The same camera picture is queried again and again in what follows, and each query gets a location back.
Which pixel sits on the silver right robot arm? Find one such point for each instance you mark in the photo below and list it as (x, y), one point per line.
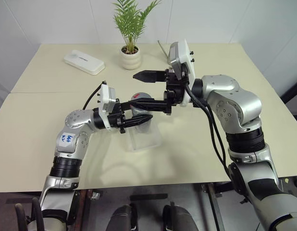
(235, 96)

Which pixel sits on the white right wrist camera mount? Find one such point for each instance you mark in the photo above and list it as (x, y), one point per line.
(187, 55)

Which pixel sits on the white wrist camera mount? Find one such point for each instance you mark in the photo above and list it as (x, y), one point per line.
(104, 96)
(187, 55)

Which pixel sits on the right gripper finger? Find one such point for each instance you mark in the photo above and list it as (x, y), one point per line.
(153, 104)
(151, 75)

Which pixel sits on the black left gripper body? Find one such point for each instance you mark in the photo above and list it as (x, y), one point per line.
(116, 118)

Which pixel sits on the white ribbed plant pot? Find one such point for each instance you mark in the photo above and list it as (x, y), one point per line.
(130, 61)

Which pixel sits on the white flat case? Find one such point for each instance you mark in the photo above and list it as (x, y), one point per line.
(83, 62)

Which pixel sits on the thin metal rod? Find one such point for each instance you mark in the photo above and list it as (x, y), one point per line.
(163, 49)

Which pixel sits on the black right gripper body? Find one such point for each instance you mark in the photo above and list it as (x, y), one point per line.
(176, 90)

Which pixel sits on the grey jar lid red mark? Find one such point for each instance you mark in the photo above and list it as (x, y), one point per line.
(143, 95)

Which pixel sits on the clear plastic box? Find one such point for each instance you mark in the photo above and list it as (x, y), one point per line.
(148, 142)

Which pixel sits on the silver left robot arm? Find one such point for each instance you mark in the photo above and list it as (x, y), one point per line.
(74, 120)

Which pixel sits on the green palm plant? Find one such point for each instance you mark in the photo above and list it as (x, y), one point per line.
(129, 22)

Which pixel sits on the dark rounded shape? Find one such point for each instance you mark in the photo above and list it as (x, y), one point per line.
(178, 219)
(123, 219)

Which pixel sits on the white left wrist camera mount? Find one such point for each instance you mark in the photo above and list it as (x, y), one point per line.
(104, 96)

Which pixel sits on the grey jar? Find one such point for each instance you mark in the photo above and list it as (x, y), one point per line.
(144, 130)

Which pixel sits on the white label blue writing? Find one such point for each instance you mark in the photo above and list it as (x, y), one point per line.
(67, 139)

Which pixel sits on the small silver bracket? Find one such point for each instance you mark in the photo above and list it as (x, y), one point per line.
(95, 195)

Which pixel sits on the black metal table frame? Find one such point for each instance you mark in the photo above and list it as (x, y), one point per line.
(214, 207)

